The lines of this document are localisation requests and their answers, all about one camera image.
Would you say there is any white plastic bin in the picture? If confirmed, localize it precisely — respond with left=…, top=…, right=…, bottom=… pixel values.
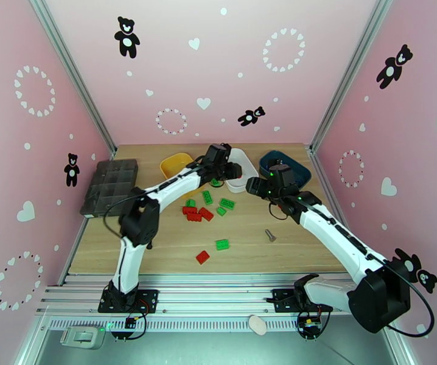
left=224, top=148, right=260, bottom=193

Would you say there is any dark teal plastic bin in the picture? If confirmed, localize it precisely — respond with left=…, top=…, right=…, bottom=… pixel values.
left=259, top=150, right=312, bottom=193

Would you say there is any yellow plastic bin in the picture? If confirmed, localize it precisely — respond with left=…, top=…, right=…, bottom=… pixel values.
left=159, top=153, right=204, bottom=198

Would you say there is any grey compartment organizer box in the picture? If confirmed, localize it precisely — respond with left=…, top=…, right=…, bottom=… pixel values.
left=79, top=158, right=139, bottom=219

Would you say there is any beige oval tag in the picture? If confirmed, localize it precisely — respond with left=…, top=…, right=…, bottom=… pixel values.
left=248, top=315, right=268, bottom=336

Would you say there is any black bear wall sticker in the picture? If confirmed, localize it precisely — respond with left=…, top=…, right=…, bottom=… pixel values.
left=113, top=16, right=141, bottom=59
left=64, top=153, right=81, bottom=188
left=376, top=43, right=414, bottom=90
left=392, top=248, right=437, bottom=294
left=237, top=106, right=266, bottom=128

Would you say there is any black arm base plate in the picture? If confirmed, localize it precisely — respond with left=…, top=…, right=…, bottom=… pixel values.
left=271, top=288, right=334, bottom=313
left=97, top=288, right=159, bottom=314

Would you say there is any aluminium rail platform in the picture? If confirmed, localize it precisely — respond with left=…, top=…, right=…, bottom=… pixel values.
left=35, top=271, right=396, bottom=332

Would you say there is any small wired circuit board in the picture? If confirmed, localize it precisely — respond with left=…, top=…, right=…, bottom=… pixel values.
left=296, top=310, right=332, bottom=341
left=111, top=312, right=151, bottom=342

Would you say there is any aluminium frame post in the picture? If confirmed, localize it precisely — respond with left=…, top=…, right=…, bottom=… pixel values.
left=307, top=0, right=397, bottom=156
left=26, top=0, right=117, bottom=159

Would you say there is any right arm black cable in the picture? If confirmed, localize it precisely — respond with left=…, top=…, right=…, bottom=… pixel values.
left=383, top=259, right=436, bottom=338

